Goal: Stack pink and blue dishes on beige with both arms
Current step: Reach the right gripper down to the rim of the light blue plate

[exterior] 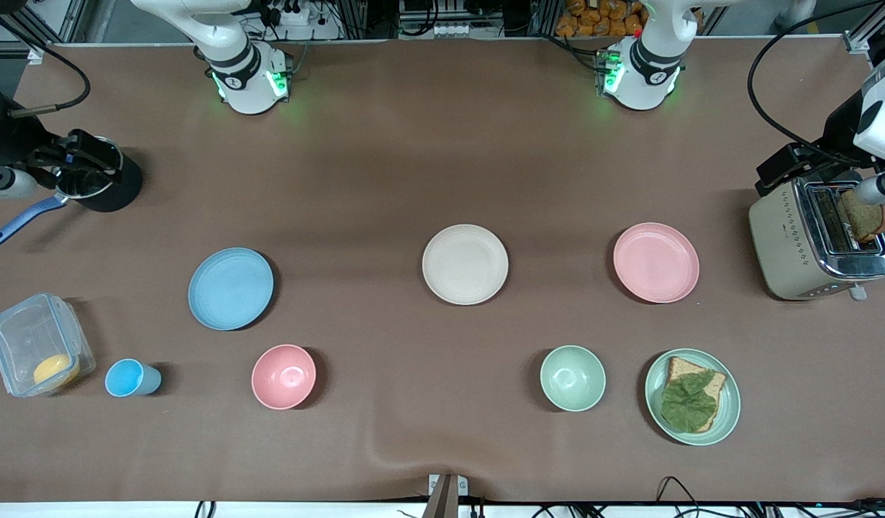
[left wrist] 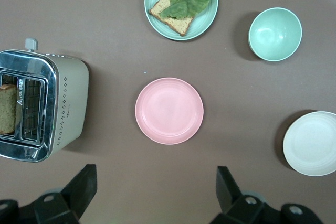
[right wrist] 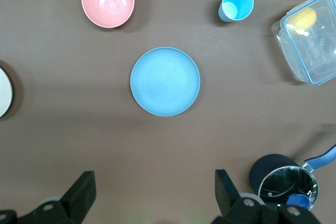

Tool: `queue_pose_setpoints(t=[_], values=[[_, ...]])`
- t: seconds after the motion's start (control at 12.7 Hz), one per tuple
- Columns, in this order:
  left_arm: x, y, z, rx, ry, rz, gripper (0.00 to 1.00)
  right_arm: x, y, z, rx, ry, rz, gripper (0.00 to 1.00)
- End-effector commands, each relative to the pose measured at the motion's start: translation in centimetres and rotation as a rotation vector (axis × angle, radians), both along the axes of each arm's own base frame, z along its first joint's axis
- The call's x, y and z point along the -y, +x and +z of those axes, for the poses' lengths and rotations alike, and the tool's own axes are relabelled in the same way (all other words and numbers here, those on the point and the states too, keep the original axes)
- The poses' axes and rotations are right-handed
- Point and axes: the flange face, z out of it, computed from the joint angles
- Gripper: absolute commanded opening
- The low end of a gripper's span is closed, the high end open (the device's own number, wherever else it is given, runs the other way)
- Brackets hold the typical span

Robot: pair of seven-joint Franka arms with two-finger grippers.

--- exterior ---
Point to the green bowl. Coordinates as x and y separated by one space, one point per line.
573 378

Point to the beige plate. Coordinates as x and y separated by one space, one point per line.
465 264

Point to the bread slice under lettuce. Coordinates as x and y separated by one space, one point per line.
681 368

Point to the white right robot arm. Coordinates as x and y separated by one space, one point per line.
248 79

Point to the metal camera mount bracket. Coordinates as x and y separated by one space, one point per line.
446 496

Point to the brown bread slice in toaster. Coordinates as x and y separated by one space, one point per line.
865 219

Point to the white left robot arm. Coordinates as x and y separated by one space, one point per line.
651 72

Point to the beige and chrome toaster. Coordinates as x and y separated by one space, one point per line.
781 244

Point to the green lettuce leaf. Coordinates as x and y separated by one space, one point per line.
688 403

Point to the green plate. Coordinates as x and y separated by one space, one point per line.
730 410

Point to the clear plastic container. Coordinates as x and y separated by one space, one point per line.
25 338

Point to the blue plate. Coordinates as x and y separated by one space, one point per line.
230 289

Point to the bag of orange buns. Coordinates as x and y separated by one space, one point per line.
601 18

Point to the white power strip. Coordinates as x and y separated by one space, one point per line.
298 14

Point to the blue cup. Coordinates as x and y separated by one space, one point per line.
126 378

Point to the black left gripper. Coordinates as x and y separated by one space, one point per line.
838 131

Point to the pink plate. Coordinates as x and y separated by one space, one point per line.
656 262

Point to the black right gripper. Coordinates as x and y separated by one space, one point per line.
19 141

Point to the yellow round food piece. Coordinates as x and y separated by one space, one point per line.
55 371

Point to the pink bowl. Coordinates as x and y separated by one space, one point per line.
283 377

